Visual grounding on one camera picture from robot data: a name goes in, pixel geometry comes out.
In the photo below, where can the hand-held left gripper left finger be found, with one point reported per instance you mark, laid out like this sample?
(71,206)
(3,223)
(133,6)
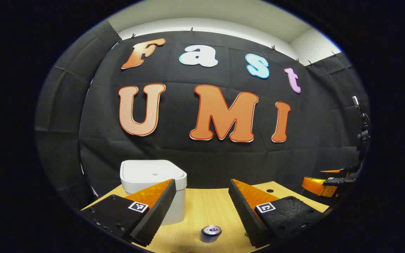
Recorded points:
(156,211)

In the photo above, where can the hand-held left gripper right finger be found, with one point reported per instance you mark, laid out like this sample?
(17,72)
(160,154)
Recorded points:
(246,211)

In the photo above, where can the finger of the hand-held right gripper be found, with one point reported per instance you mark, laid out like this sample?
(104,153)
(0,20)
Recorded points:
(336,171)
(316,186)

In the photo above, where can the white desktop garbage bin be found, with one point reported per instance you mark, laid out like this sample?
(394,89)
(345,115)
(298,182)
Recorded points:
(146,175)

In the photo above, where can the silver blue pop can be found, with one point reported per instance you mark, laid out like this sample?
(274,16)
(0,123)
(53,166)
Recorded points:
(211,233)

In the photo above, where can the wooden desktop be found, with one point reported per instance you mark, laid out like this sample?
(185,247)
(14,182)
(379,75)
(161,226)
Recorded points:
(206,207)

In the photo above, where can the black backdrop cloth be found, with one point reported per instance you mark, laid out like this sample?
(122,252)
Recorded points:
(188,147)

